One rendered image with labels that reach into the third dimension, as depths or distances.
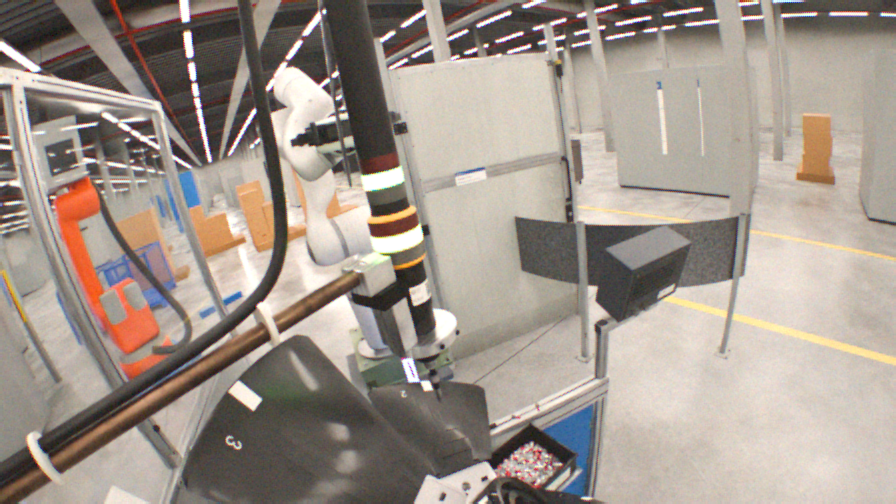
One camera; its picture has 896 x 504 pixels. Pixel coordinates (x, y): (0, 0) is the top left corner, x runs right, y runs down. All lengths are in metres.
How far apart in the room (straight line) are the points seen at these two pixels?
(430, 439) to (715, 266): 2.02
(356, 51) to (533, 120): 2.22
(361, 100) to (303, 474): 0.35
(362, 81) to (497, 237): 2.18
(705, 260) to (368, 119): 2.15
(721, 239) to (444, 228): 1.67
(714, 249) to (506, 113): 1.50
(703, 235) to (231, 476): 2.20
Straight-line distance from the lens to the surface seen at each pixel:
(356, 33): 0.30
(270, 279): 0.24
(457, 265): 2.36
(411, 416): 0.64
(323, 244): 0.97
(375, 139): 0.29
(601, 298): 1.08
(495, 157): 2.33
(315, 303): 0.26
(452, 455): 0.58
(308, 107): 0.83
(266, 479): 0.39
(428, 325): 0.34
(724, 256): 2.36
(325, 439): 0.40
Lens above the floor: 1.64
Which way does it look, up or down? 20 degrees down
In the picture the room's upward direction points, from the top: 12 degrees counter-clockwise
